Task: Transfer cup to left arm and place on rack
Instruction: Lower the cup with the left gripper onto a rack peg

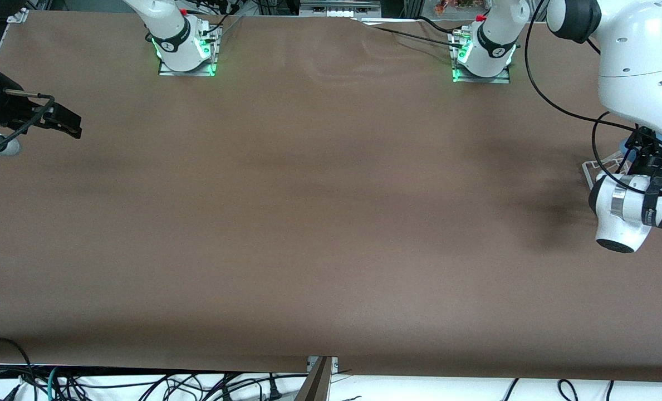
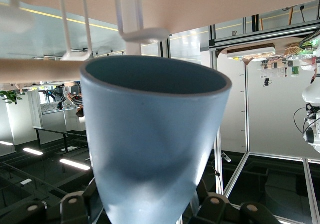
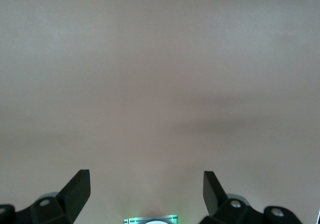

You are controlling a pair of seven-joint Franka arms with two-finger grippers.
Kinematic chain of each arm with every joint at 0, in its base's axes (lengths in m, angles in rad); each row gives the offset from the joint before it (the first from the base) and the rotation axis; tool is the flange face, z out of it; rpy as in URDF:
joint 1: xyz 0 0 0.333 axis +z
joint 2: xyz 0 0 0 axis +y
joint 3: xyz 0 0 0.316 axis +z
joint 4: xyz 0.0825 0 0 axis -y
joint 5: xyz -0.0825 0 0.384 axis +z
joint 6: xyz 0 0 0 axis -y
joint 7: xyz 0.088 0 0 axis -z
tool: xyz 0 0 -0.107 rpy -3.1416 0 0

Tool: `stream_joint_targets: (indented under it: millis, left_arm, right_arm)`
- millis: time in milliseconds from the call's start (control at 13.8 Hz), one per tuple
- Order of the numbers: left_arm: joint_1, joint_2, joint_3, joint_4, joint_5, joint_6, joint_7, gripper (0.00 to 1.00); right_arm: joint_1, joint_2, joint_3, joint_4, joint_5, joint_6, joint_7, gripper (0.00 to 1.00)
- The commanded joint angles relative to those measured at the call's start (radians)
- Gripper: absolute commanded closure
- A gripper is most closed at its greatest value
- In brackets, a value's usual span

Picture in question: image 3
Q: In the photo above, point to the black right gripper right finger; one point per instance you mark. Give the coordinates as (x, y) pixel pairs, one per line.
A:
(215, 196)

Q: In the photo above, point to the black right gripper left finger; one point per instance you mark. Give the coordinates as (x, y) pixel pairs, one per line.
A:
(72, 196)

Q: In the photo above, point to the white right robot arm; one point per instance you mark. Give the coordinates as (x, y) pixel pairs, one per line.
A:
(157, 222)

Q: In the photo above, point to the brown table cover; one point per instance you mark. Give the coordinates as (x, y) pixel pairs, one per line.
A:
(160, 84)

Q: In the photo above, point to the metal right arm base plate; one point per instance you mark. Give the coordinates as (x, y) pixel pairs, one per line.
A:
(130, 220)

